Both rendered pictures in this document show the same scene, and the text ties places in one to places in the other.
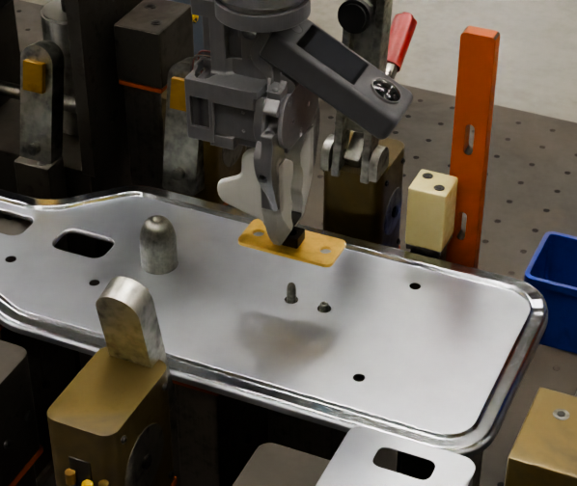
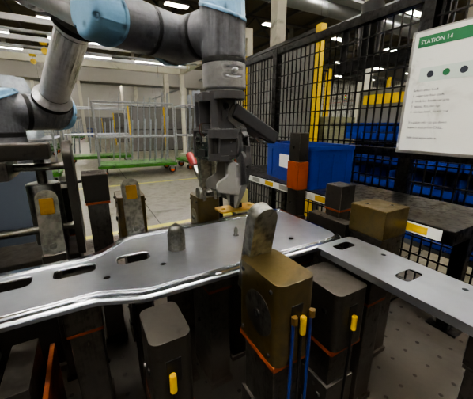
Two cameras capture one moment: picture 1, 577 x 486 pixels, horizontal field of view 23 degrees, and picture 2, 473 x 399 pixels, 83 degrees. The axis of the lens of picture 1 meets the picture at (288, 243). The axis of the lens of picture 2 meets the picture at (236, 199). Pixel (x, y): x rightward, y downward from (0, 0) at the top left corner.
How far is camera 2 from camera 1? 0.91 m
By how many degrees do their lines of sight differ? 51
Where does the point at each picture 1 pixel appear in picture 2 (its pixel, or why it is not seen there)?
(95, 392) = (274, 268)
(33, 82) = (47, 209)
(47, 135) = (61, 235)
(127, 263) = (164, 253)
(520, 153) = not seen: hidden behind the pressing
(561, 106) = not seen: hidden behind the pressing
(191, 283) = (198, 246)
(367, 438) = (325, 246)
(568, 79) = not seen: hidden behind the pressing
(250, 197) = (231, 185)
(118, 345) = (258, 246)
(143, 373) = (273, 254)
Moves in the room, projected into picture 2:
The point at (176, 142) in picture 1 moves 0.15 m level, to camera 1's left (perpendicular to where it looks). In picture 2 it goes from (131, 214) to (54, 237)
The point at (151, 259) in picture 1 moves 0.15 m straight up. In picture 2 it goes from (179, 243) to (174, 159)
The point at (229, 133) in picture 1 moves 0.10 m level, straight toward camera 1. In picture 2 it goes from (225, 154) to (277, 158)
